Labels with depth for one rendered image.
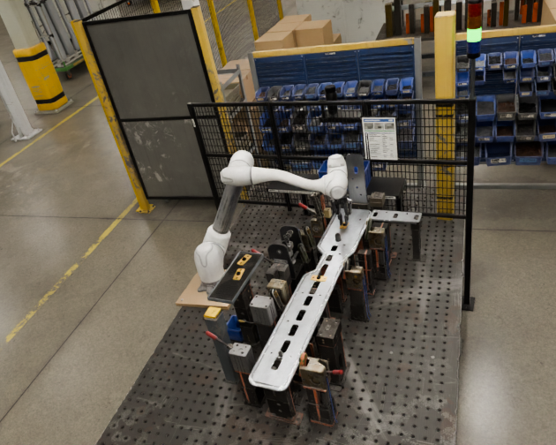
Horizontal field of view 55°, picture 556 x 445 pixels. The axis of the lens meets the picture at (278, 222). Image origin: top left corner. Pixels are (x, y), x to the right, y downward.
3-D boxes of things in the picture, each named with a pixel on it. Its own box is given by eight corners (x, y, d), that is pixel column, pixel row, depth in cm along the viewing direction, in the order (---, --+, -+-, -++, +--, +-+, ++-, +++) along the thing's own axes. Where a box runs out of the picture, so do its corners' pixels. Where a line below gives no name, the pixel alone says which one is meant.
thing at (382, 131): (399, 162, 333) (396, 116, 316) (364, 160, 342) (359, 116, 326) (400, 160, 335) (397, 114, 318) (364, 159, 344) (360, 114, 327)
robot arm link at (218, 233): (197, 259, 339) (204, 240, 358) (221, 267, 341) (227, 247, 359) (229, 155, 299) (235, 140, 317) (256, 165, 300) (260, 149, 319)
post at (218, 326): (236, 384, 266) (216, 321, 242) (223, 381, 269) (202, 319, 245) (244, 373, 271) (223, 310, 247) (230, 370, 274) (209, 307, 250)
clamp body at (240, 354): (261, 411, 250) (245, 359, 230) (241, 406, 254) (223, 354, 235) (269, 395, 257) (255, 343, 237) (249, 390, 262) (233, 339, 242)
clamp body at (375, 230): (388, 283, 308) (385, 235, 289) (369, 281, 313) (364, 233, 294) (392, 273, 315) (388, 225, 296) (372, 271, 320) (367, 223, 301)
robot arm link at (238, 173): (249, 169, 288) (251, 158, 300) (216, 170, 291) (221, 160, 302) (251, 190, 295) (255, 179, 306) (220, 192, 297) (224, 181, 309)
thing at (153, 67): (257, 207, 539) (209, 2, 430) (252, 215, 528) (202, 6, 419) (145, 206, 584) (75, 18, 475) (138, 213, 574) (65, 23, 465)
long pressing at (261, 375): (291, 395, 220) (290, 392, 219) (244, 383, 229) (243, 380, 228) (373, 211, 321) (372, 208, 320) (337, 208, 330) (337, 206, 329)
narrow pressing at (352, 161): (367, 203, 326) (362, 154, 308) (349, 202, 331) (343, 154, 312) (367, 203, 327) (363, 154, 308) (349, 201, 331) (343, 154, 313)
